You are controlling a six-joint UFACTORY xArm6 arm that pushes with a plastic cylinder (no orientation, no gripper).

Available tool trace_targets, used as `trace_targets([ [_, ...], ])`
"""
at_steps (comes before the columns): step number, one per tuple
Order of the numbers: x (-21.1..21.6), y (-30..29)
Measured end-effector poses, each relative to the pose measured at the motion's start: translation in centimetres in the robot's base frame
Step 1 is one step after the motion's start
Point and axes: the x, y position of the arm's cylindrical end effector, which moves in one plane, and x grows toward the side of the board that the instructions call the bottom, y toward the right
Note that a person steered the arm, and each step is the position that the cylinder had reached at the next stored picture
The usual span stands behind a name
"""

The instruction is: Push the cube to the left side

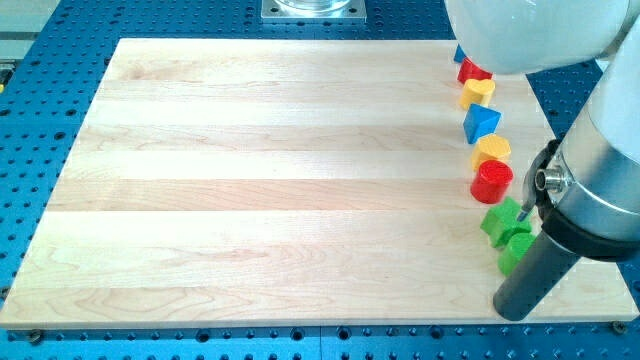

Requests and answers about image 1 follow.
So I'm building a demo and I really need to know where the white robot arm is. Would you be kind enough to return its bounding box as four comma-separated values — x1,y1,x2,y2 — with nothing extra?
446,0,639,242

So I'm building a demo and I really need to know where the light wooden board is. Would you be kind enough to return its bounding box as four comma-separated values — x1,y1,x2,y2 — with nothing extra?
0,37,640,330

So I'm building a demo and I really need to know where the blue triangular block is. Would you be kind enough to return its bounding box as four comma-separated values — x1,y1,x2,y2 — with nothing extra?
463,103,502,144

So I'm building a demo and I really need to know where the red cylinder block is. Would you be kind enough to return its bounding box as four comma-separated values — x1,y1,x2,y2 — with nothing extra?
470,160,514,204

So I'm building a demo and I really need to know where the yellow hexagonal block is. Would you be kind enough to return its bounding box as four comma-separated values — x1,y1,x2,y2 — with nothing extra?
471,134,511,171

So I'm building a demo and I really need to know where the yellow heart block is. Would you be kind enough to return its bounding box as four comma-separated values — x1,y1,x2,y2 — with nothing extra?
458,79,496,110

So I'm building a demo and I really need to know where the red block near top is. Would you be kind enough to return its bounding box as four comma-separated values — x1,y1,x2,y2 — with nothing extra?
457,57,493,84

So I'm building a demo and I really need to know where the blue block at top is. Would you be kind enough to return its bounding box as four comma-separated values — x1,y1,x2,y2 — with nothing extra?
453,45,466,64

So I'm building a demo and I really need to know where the green cylinder block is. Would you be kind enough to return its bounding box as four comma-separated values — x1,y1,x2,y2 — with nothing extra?
497,233,536,276

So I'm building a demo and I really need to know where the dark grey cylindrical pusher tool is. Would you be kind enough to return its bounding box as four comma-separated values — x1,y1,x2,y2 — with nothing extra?
493,210,639,321

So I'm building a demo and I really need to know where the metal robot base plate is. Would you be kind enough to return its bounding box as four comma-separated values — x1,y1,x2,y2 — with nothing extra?
260,0,367,23

